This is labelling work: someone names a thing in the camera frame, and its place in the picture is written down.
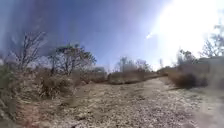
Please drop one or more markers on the distant bare trees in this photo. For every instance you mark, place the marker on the distant bare trees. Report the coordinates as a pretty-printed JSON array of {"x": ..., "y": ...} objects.
[{"x": 131, "y": 65}]

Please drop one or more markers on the green leafy tree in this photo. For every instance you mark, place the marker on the green leafy tree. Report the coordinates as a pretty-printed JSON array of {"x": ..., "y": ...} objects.
[{"x": 70, "y": 58}]

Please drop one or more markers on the dry brown bushes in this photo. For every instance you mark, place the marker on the dry brown bushes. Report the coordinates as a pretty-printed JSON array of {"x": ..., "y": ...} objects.
[{"x": 50, "y": 85}]

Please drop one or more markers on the dry brown bush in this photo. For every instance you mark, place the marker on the dry brown bush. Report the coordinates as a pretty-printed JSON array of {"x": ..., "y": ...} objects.
[{"x": 185, "y": 79}]

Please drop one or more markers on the bare leafless tree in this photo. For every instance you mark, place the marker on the bare leafless tree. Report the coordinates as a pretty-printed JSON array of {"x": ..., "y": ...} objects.
[{"x": 29, "y": 50}]

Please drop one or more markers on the tree with sparse leaves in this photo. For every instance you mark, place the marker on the tree with sparse leaves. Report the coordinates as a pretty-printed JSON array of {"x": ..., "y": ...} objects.
[{"x": 213, "y": 45}]

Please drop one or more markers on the pale low wall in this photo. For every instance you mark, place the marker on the pale low wall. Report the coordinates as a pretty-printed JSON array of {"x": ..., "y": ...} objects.
[{"x": 211, "y": 65}]

